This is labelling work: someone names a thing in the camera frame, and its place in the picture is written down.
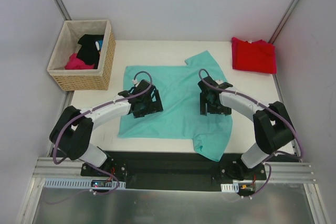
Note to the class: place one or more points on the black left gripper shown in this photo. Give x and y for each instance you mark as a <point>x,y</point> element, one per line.
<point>151,107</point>

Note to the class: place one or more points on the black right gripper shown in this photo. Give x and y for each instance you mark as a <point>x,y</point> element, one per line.
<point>210,107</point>

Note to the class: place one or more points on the teal t shirt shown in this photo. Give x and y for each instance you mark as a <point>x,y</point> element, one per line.
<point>180,119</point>

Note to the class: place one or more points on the red t shirt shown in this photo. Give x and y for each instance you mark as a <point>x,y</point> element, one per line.
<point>257,56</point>

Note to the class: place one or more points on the woven wicker basket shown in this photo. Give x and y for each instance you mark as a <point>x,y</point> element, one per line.
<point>67,44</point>

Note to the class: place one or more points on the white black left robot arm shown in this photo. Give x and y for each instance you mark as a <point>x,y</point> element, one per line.
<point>72,132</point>

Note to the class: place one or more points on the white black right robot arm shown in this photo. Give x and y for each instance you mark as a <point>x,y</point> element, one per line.
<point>272,125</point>

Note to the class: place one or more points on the black t shirt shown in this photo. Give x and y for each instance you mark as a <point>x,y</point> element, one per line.
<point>89,51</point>

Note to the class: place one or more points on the magenta t shirt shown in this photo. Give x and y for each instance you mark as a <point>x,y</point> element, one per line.
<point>75,63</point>

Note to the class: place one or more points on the right white cable duct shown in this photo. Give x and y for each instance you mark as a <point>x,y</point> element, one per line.
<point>230,188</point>

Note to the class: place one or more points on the white cable duct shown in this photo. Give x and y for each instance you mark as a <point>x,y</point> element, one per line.
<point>230,188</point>
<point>71,183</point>

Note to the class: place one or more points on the aluminium rail right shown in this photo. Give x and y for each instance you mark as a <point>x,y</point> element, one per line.
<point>291,173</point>

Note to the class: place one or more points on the aluminium rail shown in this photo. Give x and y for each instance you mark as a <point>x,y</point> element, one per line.
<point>45,167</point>
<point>291,173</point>

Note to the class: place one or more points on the aluminium rail left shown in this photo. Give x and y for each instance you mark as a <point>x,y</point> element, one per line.
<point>45,167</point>

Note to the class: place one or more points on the left white cable duct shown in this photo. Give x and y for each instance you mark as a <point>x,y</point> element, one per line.
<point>71,183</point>

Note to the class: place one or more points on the right aluminium frame post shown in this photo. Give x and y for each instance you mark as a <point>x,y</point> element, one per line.
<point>283,21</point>

